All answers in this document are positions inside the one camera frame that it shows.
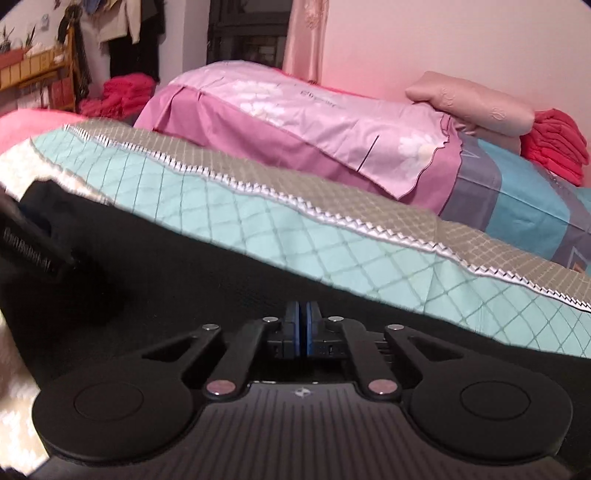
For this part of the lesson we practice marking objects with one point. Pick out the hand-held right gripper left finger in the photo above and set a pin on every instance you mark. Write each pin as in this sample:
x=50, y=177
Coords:
x=292, y=330

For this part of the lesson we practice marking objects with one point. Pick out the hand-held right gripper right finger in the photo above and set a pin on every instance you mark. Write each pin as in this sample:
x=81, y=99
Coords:
x=310, y=330

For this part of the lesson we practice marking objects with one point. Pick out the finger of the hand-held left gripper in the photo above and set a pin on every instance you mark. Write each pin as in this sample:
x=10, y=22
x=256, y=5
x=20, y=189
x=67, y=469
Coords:
x=27, y=210

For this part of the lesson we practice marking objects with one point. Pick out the black pants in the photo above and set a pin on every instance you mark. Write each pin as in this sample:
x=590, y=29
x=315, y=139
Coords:
x=184, y=286

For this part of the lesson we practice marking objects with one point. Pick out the pink blanket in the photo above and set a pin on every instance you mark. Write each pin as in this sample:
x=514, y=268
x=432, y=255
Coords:
x=27, y=129

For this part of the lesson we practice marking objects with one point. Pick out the wooden shelf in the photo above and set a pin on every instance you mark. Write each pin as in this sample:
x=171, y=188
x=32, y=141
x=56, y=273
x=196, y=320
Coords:
x=37, y=69

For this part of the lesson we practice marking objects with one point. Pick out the pile of red clothes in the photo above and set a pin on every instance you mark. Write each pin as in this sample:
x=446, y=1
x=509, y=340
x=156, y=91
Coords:
x=122, y=94

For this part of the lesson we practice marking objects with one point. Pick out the dark hanging clothes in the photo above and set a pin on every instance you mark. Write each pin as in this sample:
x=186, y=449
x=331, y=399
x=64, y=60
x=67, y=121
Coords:
x=136, y=41

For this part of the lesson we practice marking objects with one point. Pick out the pink floral quilt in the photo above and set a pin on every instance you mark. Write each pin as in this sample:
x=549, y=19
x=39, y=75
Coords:
x=286, y=115

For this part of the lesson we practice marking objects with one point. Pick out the blue grey patterned quilt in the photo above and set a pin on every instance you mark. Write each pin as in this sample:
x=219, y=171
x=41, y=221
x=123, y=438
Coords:
x=521, y=198

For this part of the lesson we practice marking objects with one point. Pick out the pink pillow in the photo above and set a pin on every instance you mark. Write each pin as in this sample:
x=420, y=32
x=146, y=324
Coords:
x=471, y=101

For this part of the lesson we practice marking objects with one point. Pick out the pink curtain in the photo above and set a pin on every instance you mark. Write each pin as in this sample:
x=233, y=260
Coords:
x=304, y=37

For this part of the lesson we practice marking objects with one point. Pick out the folded red cloth stack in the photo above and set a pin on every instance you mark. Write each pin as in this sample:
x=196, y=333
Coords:
x=561, y=143

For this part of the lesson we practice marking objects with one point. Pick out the dark window frame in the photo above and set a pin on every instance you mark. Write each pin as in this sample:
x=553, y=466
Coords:
x=249, y=37

